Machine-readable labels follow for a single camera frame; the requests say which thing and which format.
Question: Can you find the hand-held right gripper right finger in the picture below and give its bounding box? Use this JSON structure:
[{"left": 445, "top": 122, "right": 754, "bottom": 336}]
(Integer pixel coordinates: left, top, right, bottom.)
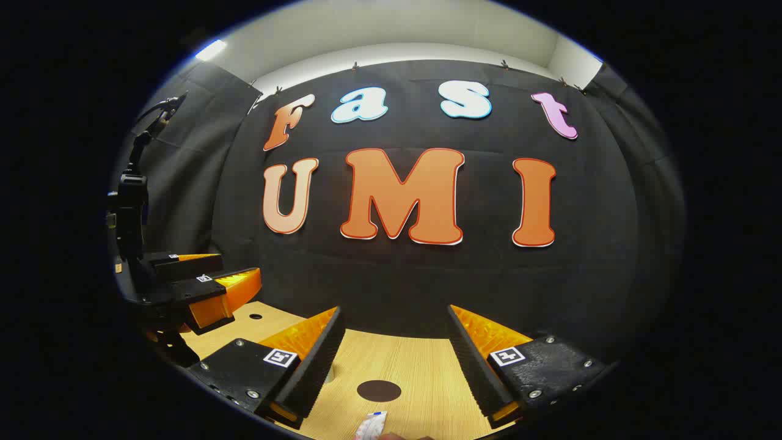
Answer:
[{"left": 447, "top": 304, "right": 619, "bottom": 430}]

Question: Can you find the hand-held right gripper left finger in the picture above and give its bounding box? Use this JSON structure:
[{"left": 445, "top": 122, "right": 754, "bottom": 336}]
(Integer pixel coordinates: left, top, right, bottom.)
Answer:
[{"left": 186, "top": 306, "right": 346, "bottom": 430}]

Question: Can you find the dark brown round coaster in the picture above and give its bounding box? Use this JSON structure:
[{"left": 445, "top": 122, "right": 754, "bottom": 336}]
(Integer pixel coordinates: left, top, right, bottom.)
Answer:
[{"left": 357, "top": 379, "right": 402, "bottom": 403}]

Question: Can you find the white toothpaste tube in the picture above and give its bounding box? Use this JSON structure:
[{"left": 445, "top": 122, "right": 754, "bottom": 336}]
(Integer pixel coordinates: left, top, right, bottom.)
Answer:
[{"left": 354, "top": 411, "right": 388, "bottom": 440}]

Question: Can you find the wooden desktop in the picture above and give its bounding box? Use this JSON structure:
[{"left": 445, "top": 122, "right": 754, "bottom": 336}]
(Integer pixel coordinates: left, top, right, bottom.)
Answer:
[{"left": 180, "top": 301, "right": 535, "bottom": 440}]

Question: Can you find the plain black cloth panel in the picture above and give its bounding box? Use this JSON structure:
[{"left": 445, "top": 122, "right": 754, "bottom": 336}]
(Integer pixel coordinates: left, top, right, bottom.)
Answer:
[{"left": 113, "top": 61, "right": 263, "bottom": 270}]

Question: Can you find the black backdrop cloth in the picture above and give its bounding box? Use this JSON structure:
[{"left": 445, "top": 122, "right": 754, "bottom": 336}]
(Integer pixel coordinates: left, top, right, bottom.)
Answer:
[{"left": 208, "top": 59, "right": 686, "bottom": 367}]

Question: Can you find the ceiling light panel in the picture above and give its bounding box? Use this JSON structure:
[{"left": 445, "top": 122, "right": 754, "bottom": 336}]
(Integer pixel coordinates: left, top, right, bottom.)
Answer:
[{"left": 195, "top": 40, "right": 228, "bottom": 62}]

